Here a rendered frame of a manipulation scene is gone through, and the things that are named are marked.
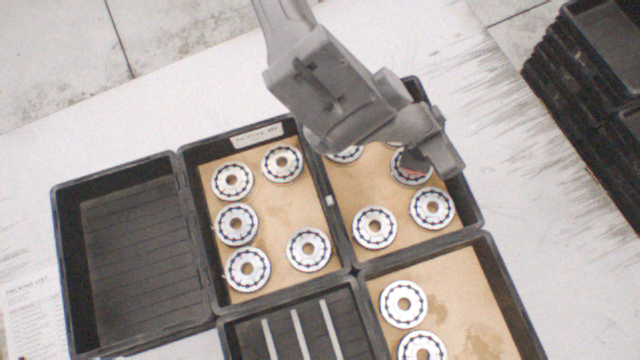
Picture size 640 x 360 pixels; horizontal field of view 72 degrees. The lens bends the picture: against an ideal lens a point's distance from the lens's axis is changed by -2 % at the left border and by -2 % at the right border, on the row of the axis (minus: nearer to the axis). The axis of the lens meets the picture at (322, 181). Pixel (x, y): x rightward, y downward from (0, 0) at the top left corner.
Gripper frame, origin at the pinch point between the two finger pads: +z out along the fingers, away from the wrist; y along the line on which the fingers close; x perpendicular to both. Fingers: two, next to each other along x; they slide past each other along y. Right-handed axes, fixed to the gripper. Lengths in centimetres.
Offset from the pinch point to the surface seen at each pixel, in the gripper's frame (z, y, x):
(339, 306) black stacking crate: 4.4, -36.5, 6.0
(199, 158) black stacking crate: 2, -15, 49
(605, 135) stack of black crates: 48, 53, -66
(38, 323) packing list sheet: 19, -65, 77
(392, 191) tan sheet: 4.3, -6.9, 2.4
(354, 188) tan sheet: 4.6, -9.0, 11.4
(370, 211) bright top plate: 1.5, -14.1, 6.0
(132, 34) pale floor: 92, 61, 149
